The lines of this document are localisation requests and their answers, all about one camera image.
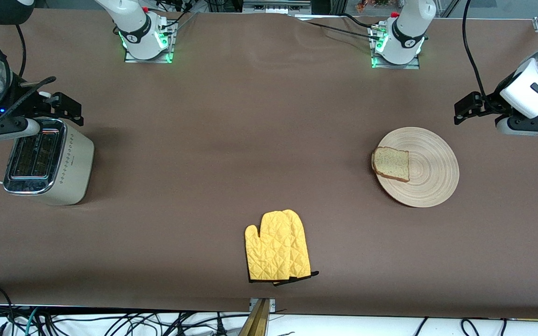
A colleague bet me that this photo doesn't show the tangled black cables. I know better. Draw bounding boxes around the tangled black cables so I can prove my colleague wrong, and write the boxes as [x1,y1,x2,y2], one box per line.
[35,308,251,336]

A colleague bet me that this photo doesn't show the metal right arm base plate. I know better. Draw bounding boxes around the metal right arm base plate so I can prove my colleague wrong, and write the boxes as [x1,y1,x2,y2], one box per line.
[124,19,176,63]

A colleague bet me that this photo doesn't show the yellow quilted oven mitt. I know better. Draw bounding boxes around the yellow quilted oven mitt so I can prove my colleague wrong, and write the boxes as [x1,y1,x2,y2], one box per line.
[245,211,296,283]
[274,210,319,286]

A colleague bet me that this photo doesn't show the slice of brown bread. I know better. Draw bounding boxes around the slice of brown bread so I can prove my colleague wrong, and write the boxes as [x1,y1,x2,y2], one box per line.
[372,147,410,182]

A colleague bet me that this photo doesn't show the cream and chrome toaster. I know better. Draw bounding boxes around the cream and chrome toaster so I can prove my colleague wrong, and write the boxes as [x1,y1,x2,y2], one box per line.
[3,118,95,206]

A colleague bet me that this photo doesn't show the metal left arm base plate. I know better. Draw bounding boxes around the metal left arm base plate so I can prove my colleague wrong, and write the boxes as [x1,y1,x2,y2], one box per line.
[371,26,421,70]

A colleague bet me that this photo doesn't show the round wooden plate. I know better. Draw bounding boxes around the round wooden plate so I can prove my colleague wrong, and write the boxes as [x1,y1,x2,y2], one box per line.
[375,127,460,208]

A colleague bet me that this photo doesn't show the teal cable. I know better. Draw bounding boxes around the teal cable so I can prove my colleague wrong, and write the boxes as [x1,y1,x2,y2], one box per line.
[25,307,41,336]

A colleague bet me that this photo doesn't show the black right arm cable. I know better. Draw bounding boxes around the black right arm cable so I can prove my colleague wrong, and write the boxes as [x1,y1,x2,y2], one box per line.
[0,23,57,129]

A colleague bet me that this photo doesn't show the brass coloured bar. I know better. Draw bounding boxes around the brass coloured bar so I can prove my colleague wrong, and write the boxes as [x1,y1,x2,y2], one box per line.
[239,299,272,336]

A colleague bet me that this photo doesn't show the aluminium frame profile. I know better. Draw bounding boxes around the aluminium frame profile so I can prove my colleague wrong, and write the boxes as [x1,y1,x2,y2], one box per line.
[243,0,311,14]

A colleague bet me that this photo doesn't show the black cable to arm base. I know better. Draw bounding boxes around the black cable to arm base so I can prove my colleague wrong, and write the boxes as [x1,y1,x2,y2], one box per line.
[303,13,382,38]

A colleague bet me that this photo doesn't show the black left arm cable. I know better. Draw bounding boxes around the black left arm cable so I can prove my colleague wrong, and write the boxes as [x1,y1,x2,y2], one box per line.
[462,0,489,101]

